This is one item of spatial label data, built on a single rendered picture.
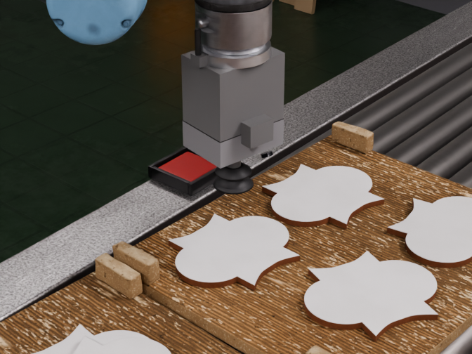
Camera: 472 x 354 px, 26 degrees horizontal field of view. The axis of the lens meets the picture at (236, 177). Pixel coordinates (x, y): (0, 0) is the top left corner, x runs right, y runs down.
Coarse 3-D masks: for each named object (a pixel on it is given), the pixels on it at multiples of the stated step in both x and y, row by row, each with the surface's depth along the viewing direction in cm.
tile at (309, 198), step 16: (304, 176) 127; (320, 176) 127; (336, 176) 127; (352, 176) 127; (368, 176) 127; (272, 192) 124; (288, 192) 123; (304, 192) 123; (320, 192) 123; (336, 192) 123; (352, 192) 123; (368, 192) 123; (272, 208) 121; (288, 208) 120; (304, 208) 120; (320, 208) 120; (336, 208) 120; (352, 208) 120; (304, 224) 118; (320, 224) 119; (336, 224) 119
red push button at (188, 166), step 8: (176, 160) 134; (184, 160) 134; (192, 160) 134; (200, 160) 134; (160, 168) 132; (168, 168) 132; (176, 168) 132; (184, 168) 132; (192, 168) 132; (200, 168) 132; (208, 168) 132; (184, 176) 130; (192, 176) 130
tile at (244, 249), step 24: (216, 216) 119; (192, 240) 114; (216, 240) 114; (240, 240) 114; (264, 240) 114; (288, 240) 115; (192, 264) 110; (216, 264) 110; (240, 264) 110; (264, 264) 110
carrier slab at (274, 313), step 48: (336, 144) 136; (384, 192) 125; (432, 192) 125; (144, 240) 116; (336, 240) 116; (384, 240) 116; (144, 288) 109; (192, 288) 108; (240, 288) 108; (288, 288) 108; (240, 336) 101; (288, 336) 101; (336, 336) 101; (384, 336) 101; (432, 336) 101
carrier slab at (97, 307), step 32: (64, 288) 108; (96, 288) 108; (32, 320) 103; (64, 320) 103; (96, 320) 103; (128, 320) 103; (160, 320) 103; (0, 352) 99; (32, 352) 99; (192, 352) 99; (224, 352) 99
